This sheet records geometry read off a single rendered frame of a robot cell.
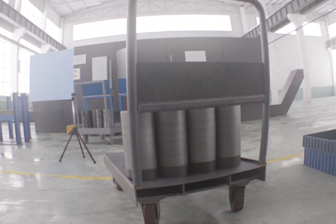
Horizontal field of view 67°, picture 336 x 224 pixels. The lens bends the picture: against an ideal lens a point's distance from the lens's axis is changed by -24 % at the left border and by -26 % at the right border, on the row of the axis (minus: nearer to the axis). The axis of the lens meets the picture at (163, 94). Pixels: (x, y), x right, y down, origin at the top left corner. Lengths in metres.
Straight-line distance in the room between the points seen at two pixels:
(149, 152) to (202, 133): 0.22
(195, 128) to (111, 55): 6.32
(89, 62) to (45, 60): 1.28
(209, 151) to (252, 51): 6.70
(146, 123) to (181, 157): 0.19
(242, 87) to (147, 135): 0.39
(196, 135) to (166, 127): 0.13
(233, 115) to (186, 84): 0.32
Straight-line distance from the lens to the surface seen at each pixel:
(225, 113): 1.34
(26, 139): 5.51
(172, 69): 1.09
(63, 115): 7.66
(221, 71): 1.16
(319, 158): 2.11
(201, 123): 1.29
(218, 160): 1.37
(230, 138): 1.35
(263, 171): 1.36
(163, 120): 1.24
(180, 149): 1.26
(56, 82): 7.72
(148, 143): 1.22
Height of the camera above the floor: 0.55
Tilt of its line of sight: 2 degrees up
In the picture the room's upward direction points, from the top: 4 degrees counter-clockwise
